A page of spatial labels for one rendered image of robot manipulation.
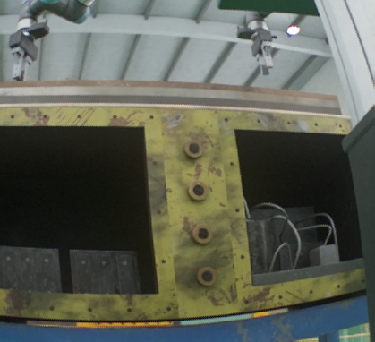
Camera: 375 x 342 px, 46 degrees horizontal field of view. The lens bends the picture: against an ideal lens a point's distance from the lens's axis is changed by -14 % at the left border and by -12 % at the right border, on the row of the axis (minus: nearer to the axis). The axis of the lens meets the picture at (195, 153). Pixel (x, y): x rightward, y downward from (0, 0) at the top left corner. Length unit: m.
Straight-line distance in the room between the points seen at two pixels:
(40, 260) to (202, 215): 0.50
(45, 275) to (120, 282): 0.23
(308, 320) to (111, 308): 0.57
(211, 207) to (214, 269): 0.17
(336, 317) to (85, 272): 0.76
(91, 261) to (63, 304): 0.28
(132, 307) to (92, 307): 0.10
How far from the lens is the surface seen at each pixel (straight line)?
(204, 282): 1.23
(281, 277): 1.33
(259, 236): 1.40
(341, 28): 0.87
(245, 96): 1.55
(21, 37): 1.51
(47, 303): 1.18
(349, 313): 1.47
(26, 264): 1.40
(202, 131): 1.36
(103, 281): 1.40
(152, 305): 1.20
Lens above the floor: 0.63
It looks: 21 degrees up
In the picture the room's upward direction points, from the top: 6 degrees counter-clockwise
